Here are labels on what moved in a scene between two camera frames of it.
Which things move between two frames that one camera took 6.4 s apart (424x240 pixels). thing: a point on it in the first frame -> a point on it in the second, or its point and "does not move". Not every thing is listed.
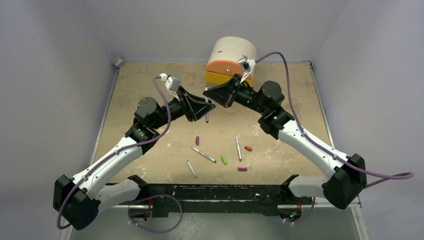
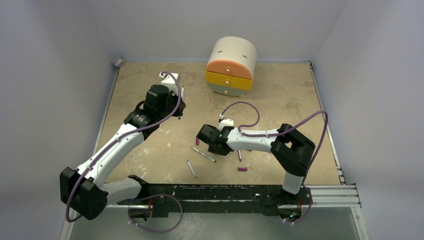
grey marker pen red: [238, 148] does not move
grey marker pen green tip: [204, 155] does not move
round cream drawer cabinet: [222, 61] does not move
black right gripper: [234, 90] -> [205, 134]
